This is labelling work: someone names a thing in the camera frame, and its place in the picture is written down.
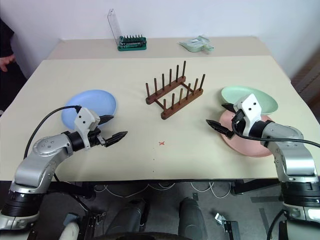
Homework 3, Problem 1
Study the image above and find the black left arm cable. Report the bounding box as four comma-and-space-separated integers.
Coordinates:
24, 105, 83, 161

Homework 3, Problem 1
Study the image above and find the wooden dish rack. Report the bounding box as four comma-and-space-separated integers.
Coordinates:
145, 60, 207, 120

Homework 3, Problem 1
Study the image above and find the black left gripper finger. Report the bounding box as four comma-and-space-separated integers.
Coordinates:
104, 130, 129, 148
99, 114, 117, 125

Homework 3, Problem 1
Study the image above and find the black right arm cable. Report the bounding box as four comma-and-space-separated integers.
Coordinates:
231, 117, 320, 149

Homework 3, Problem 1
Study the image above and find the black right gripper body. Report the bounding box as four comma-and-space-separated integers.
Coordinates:
230, 108, 248, 137

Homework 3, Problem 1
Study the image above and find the black table frame bar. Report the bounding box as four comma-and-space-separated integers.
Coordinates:
44, 181, 96, 201
229, 179, 284, 196

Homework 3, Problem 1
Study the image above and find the blue plate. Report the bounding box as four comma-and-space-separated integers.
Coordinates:
61, 89, 119, 131

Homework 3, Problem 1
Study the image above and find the green screwdriver bit set case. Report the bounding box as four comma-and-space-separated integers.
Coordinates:
107, 8, 148, 52

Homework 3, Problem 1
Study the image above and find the person in dark clothing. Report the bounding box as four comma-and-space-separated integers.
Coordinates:
0, 16, 16, 59

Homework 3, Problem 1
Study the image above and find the metal floor bracket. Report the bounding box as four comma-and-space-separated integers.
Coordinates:
214, 212, 241, 240

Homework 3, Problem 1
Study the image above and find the dark rounded shape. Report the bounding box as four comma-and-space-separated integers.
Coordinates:
178, 197, 209, 240
116, 199, 151, 235

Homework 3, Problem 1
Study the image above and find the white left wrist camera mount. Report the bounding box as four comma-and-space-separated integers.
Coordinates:
73, 107, 101, 150

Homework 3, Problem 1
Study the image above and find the clear bag of green items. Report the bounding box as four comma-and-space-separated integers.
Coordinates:
178, 34, 215, 54

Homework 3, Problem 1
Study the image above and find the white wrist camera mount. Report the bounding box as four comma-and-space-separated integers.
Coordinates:
73, 107, 101, 150
233, 93, 264, 136

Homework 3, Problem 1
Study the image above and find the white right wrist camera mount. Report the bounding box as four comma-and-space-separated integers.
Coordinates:
233, 93, 264, 136

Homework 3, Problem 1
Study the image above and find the person's bare hand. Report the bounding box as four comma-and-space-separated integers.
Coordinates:
0, 54, 16, 73

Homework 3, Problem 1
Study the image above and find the dark slatted object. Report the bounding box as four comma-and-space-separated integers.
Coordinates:
290, 53, 320, 111

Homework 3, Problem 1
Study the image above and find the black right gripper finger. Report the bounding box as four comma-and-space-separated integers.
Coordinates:
221, 102, 236, 114
205, 119, 235, 139

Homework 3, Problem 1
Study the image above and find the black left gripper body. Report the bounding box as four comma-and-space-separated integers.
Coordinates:
87, 126, 109, 148

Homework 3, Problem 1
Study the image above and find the green plate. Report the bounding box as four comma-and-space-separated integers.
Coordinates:
220, 85, 279, 117

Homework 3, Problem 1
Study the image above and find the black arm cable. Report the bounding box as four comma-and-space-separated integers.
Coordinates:
24, 105, 83, 161
231, 117, 320, 149

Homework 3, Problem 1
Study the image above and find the white cable under table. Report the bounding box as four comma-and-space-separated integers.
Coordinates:
94, 181, 234, 200

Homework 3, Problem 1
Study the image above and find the red plate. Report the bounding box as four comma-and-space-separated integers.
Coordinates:
218, 109, 275, 158

